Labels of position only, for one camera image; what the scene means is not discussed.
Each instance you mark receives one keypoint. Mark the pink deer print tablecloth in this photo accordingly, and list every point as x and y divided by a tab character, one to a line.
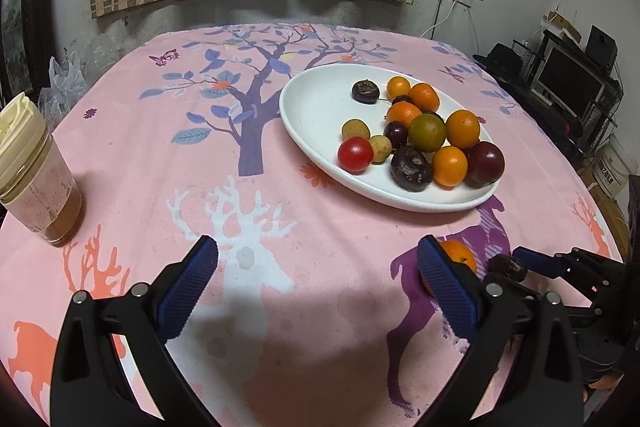
314	316

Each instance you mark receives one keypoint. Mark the yellow-orange kumquat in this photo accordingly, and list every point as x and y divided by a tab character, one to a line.
450	166

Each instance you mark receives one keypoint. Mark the small orange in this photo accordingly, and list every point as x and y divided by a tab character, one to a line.
397	86

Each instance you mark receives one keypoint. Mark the black speaker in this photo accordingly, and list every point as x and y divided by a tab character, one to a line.
601	49

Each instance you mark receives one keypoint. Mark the white oval plate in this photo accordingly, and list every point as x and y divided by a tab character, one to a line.
316	103

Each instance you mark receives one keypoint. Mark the dark red plum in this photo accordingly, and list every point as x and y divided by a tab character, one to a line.
485	163

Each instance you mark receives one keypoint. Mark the cream lidded drink cup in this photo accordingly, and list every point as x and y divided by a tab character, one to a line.
37	187

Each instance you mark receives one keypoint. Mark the orange mandarin bottom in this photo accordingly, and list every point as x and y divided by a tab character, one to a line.
403	112

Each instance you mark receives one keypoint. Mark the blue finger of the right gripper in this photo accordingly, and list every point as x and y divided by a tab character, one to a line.
542	264

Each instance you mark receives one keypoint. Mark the black computer monitor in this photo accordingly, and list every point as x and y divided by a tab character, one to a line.
562	79

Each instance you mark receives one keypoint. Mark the dark water chestnut in plate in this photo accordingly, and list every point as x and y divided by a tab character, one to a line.
365	91

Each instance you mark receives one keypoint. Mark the dark red cherry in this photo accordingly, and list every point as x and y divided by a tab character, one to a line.
397	133

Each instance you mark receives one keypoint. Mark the white plastic bucket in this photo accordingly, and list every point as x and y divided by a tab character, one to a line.
612	167

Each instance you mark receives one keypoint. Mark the large orange mandarin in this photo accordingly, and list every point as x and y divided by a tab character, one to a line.
463	129

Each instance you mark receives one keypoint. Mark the dark framed picture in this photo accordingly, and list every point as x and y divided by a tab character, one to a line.
16	74

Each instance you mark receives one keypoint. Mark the dark water chestnut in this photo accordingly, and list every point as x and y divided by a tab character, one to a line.
410	169
504	270
365	91

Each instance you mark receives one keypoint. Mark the yellow-brown longan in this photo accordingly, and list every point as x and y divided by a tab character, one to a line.
355	128

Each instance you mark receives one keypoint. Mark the clear plastic bag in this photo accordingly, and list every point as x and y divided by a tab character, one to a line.
67	87

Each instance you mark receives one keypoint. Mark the green-yellow mandarin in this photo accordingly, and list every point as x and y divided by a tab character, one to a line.
427	133

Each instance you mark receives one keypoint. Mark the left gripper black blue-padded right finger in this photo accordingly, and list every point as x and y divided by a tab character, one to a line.
544	384

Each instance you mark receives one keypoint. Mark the red cherry tomato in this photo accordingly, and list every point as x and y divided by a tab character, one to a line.
355	155

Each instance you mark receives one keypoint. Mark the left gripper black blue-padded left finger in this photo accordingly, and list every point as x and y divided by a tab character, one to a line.
89	386

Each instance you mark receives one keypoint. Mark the dark cherry with stem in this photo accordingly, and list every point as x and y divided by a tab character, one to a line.
402	98

